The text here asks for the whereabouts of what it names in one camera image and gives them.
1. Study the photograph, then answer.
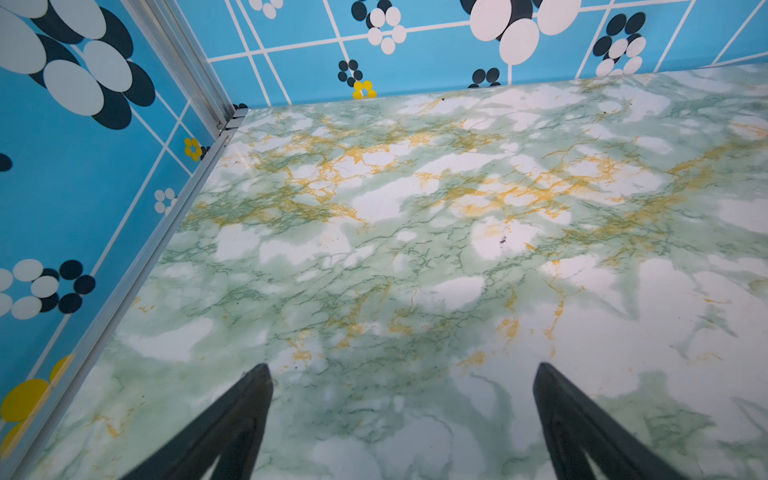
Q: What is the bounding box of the left aluminium corner post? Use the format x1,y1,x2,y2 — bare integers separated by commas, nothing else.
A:
122,0,248,137

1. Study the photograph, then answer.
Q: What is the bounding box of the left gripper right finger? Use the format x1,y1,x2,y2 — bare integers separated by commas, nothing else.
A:
533,362,683,479

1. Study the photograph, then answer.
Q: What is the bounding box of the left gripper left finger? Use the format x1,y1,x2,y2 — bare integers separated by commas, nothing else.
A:
125,363,274,479

